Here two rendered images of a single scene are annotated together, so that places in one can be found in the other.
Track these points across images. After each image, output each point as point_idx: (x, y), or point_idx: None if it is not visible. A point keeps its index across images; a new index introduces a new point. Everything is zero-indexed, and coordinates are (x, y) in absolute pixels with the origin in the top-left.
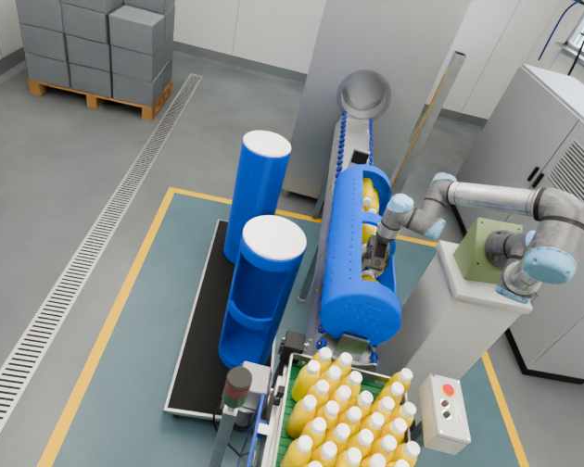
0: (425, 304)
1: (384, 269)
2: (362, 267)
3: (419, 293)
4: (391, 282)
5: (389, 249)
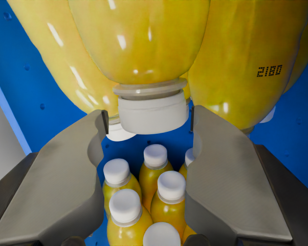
0: None
1: (21, 172)
2: (216, 136)
3: (23, 158)
4: (42, 141)
5: (85, 241)
